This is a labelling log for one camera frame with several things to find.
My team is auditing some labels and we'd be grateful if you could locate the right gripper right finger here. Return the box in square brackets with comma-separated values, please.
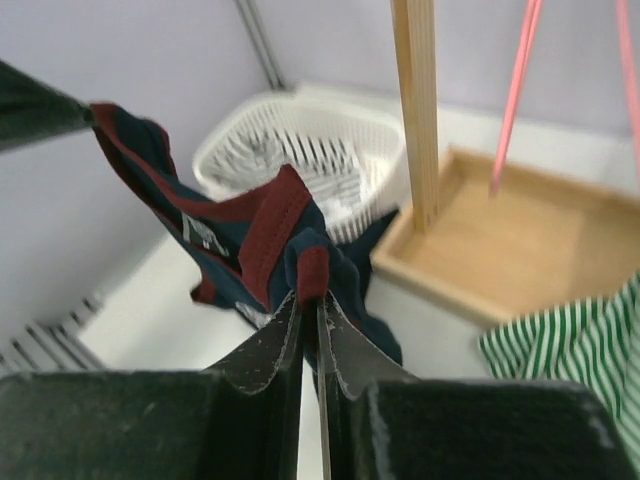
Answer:
[316, 294, 418, 479]

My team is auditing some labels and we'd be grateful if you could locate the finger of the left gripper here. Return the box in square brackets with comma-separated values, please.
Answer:
[1, 61, 95, 152]

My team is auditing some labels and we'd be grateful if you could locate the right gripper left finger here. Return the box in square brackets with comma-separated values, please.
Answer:
[199, 292, 303, 479]

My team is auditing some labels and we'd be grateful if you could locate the navy maroon tank top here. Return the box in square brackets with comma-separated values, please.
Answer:
[90, 103, 403, 364]

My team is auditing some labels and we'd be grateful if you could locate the pink hanger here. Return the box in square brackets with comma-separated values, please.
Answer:
[616, 0, 639, 167]
[489, 0, 544, 196]

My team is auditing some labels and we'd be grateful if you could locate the green striped tank top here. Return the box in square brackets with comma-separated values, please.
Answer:
[479, 273, 639, 467]

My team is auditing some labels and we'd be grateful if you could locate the pink hanger under green top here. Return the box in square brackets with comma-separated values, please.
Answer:
[616, 0, 639, 167]

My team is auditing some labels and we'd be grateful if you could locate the wooden clothes rack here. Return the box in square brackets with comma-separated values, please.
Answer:
[373, 1, 639, 325]

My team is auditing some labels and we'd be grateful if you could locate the black white striped shirt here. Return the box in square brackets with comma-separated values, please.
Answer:
[206, 132, 369, 219]

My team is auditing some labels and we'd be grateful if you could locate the white plastic basket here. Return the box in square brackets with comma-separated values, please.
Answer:
[192, 94, 409, 243]

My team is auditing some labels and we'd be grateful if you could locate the aluminium rail frame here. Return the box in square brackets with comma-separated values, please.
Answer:
[1, 295, 104, 377]

